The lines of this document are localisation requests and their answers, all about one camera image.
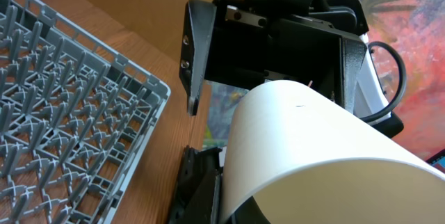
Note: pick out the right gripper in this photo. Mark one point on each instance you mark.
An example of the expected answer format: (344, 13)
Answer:
(226, 43)

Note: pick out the pink round plate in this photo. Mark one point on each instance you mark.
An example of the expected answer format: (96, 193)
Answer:
(304, 159)

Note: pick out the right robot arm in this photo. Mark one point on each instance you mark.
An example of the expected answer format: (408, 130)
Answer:
(347, 18)

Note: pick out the grey dishwasher rack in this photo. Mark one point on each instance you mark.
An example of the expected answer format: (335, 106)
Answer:
(76, 117)

